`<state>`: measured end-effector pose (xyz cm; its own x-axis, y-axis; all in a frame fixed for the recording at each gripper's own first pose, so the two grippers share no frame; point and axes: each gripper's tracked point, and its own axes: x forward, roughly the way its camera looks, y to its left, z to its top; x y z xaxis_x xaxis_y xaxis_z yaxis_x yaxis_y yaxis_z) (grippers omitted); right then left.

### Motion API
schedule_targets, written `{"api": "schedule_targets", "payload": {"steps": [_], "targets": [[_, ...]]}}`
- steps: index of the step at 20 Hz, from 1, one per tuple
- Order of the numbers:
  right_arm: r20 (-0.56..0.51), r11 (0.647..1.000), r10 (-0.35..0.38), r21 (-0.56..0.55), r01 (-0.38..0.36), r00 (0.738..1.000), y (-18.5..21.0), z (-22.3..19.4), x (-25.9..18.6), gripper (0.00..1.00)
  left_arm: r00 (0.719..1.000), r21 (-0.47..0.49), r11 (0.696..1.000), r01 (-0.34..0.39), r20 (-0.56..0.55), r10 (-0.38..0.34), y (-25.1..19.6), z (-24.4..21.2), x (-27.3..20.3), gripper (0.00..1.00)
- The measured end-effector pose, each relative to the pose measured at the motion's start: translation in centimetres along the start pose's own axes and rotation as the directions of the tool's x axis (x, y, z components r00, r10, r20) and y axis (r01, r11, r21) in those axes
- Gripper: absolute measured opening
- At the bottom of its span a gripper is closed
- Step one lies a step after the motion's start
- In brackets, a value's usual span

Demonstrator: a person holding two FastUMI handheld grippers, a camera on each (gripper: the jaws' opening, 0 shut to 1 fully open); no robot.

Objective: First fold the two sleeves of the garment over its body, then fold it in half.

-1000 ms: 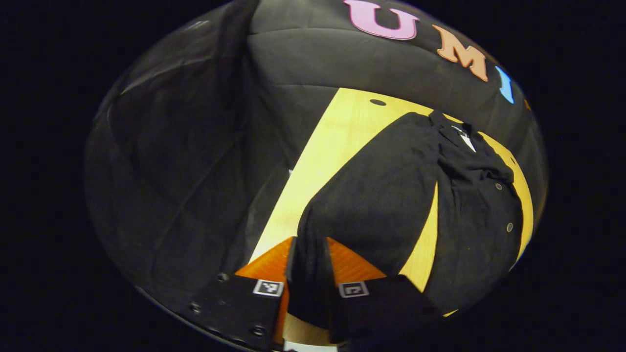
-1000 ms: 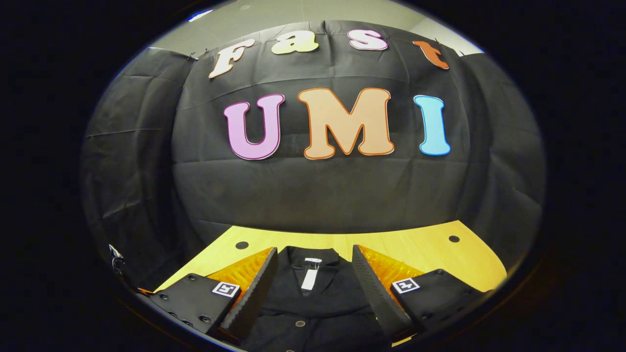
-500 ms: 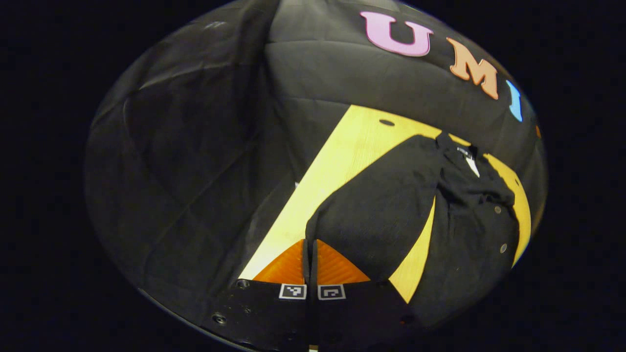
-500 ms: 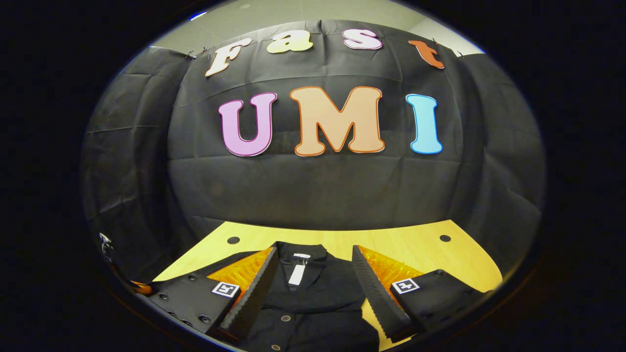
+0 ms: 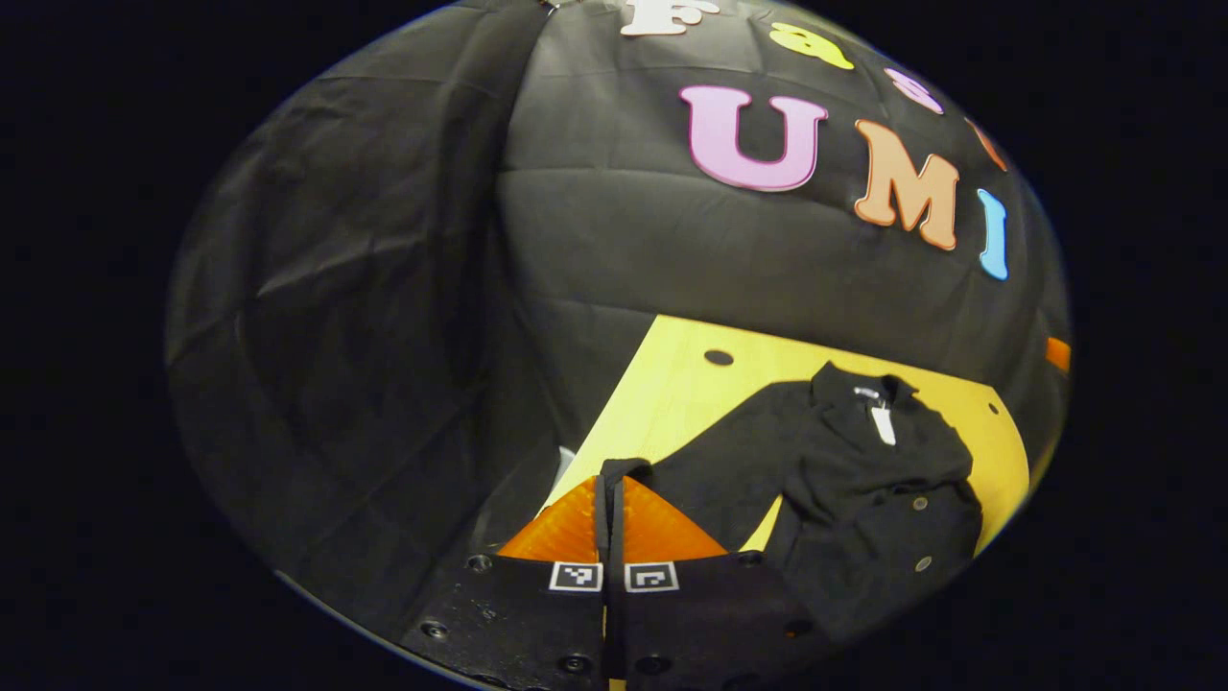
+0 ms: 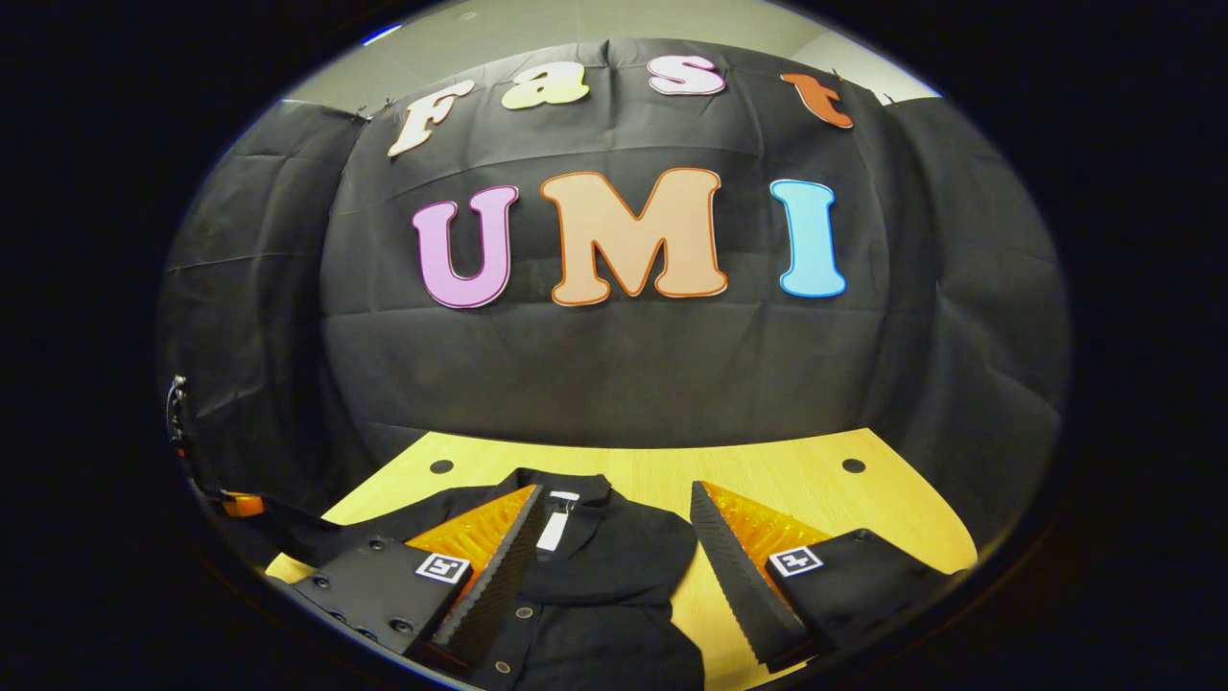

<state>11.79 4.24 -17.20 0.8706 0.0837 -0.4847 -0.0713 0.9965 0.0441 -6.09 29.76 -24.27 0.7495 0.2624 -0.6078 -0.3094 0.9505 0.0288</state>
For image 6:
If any black backdrop cloth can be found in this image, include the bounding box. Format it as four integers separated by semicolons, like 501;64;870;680
158;38;1074;567

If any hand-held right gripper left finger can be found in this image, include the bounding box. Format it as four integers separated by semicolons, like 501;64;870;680
288;483;548;673

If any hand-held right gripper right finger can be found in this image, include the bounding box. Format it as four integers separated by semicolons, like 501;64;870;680
689;480;960;673

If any black button shirt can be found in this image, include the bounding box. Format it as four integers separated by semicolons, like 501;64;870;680
259;467;706;691

